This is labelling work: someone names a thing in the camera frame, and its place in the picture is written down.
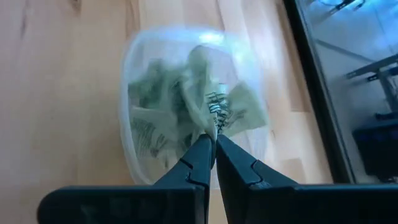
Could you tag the black aluminium table frame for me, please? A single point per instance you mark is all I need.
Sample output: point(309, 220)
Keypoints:
point(317, 93)

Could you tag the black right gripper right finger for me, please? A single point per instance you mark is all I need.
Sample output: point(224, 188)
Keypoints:
point(248, 193)

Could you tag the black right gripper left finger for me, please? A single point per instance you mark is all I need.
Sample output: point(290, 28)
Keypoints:
point(186, 193)

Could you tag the pale green stevia packet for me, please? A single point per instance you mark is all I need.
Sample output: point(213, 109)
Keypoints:
point(149, 87)
point(146, 133)
point(199, 93)

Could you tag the dark blue box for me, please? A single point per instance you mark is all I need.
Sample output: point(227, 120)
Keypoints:
point(376, 149)

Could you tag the small clear plastic container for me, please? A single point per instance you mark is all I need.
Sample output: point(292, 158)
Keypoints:
point(155, 40)

